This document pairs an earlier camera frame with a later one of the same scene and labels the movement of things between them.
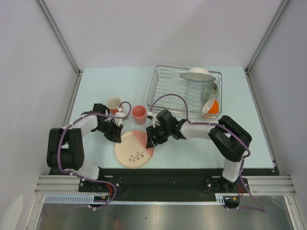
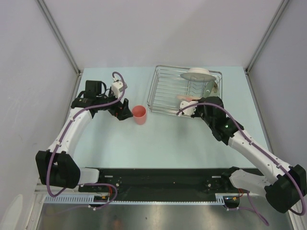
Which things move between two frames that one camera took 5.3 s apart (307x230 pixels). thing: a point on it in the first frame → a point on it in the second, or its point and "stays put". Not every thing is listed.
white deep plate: (198, 74) stays put
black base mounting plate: (164, 185) stays put
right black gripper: (151, 132) → (196, 114)
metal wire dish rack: (188, 99) stays put
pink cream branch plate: (132, 151) → (188, 97)
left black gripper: (117, 137) → (125, 112)
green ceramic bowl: (211, 91) stays put
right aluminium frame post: (268, 31) stays put
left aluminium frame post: (47, 13) stays put
